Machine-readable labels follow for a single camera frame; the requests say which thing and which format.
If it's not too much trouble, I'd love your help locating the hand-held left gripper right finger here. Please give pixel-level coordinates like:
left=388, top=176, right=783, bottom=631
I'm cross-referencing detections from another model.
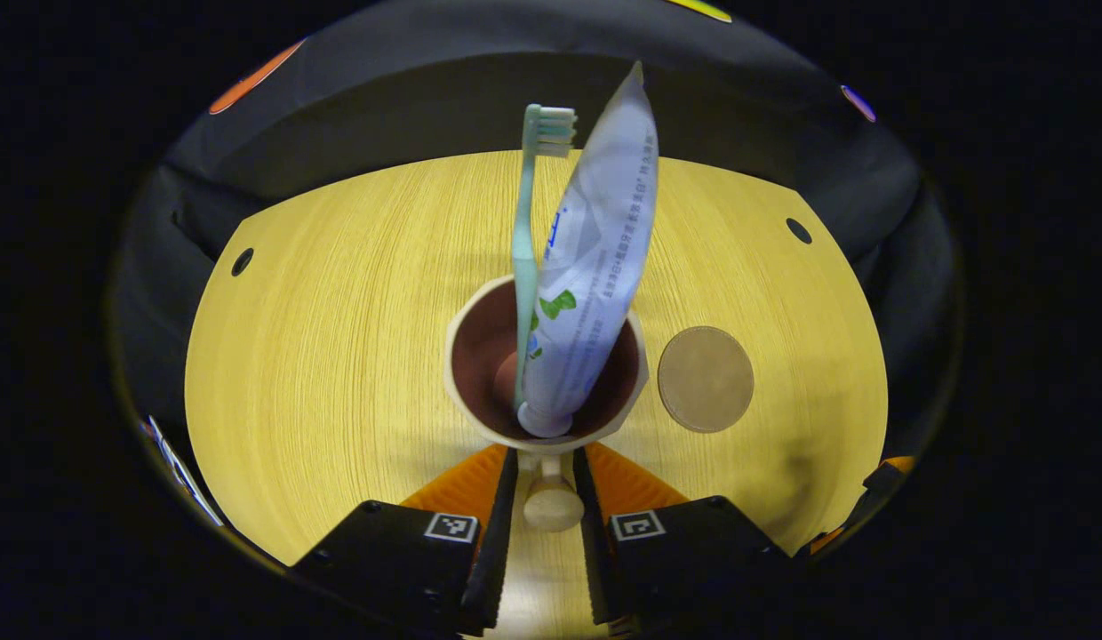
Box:
left=573, top=444, right=796, bottom=636

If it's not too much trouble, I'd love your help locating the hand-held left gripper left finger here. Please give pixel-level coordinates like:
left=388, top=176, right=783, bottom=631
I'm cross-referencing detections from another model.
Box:
left=293, top=444, right=521, bottom=636

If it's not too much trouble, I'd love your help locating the beige cup with brown inside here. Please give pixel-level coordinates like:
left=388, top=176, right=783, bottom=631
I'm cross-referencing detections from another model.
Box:
left=443, top=274, right=650, bottom=534

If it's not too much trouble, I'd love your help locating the round brown coaster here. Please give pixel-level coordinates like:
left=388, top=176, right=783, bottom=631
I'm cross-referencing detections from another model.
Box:
left=657, top=325, right=755, bottom=435

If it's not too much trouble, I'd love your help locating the white toothpaste tube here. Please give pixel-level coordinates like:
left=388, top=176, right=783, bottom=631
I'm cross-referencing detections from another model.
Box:
left=517, top=60, right=660, bottom=439

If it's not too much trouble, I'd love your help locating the light blue toothbrush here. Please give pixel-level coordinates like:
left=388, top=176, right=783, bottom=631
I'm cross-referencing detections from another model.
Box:
left=512, top=104, right=579, bottom=412

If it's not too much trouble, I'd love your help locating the computer monitor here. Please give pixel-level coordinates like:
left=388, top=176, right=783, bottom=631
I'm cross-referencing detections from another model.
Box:
left=140, top=416, right=225, bottom=527

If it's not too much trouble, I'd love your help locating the black backdrop cloth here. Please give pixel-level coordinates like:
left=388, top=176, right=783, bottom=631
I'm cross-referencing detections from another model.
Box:
left=111, top=0, right=961, bottom=445

